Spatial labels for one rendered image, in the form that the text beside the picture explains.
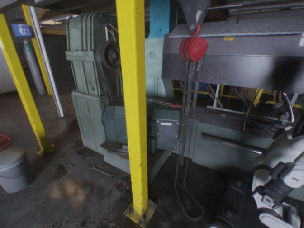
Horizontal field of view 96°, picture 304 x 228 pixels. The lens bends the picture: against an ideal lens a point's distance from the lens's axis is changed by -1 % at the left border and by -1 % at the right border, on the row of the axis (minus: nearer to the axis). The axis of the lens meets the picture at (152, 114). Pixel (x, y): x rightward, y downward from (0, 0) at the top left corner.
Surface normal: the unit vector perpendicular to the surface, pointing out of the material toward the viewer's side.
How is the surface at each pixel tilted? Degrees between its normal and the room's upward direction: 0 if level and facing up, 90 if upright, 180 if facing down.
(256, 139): 90
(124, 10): 90
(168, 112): 45
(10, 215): 0
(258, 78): 90
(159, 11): 90
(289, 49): 78
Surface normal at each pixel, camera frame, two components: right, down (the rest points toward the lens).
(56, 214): 0.00, -0.91
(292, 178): -0.64, 0.32
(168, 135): -0.19, 0.41
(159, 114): -0.14, -0.36
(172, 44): -0.49, 0.16
